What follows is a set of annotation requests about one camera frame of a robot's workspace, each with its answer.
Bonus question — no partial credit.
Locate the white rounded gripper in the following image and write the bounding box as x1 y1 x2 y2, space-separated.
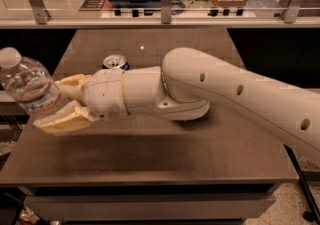
33 69 128 134

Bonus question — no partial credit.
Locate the clear plastic water bottle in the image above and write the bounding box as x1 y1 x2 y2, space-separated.
0 47 62 115

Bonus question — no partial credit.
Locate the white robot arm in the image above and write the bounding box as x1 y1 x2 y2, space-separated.
34 48 320 164

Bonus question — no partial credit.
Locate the blue soda can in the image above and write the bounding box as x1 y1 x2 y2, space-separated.
102 54 130 70

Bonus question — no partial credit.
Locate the left metal railing bracket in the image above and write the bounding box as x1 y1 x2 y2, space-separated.
28 0 51 25

